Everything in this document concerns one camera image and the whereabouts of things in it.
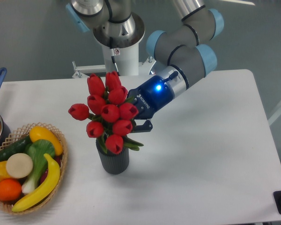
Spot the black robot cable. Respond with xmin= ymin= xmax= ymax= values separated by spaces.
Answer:
xmin=109 ymin=36 xmax=121 ymax=76

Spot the dark grey ribbed vase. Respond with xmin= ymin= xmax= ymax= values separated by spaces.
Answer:
xmin=96 ymin=140 xmax=130 ymax=174

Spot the green bok choy toy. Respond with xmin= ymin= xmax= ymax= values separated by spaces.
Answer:
xmin=22 ymin=139 xmax=55 ymax=195

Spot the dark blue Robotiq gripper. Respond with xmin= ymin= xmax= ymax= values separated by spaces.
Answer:
xmin=128 ymin=75 xmax=174 ymax=133

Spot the orange plastic fruit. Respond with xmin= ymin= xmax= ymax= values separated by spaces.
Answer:
xmin=0 ymin=179 xmax=22 ymax=202

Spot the red tulip bouquet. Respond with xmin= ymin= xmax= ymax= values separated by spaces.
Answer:
xmin=68 ymin=71 xmax=143 ymax=155

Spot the yellow squash toy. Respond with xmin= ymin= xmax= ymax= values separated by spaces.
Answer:
xmin=29 ymin=126 xmax=63 ymax=156

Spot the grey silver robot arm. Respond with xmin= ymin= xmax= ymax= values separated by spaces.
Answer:
xmin=66 ymin=0 xmax=224 ymax=133

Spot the beige round disc toy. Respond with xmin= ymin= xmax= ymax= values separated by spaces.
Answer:
xmin=6 ymin=153 xmax=33 ymax=179

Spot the yellow plastic banana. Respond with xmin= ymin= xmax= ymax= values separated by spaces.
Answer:
xmin=12 ymin=153 xmax=60 ymax=212

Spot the red plastic fruit in basket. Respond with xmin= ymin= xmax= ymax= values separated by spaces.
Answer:
xmin=39 ymin=156 xmax=62 ymax=185

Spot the dark green cucumber toy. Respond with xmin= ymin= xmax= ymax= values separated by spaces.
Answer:
xmin=0 ymin=136 xmax=32 ymax=162

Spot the woven wicker basket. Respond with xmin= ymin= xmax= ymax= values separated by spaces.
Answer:
xmin=0 ymin=122 xmax=68 ymax=215

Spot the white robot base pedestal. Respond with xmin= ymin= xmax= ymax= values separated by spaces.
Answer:
xmin=72 ymin=40 xmax=156 ymax=78

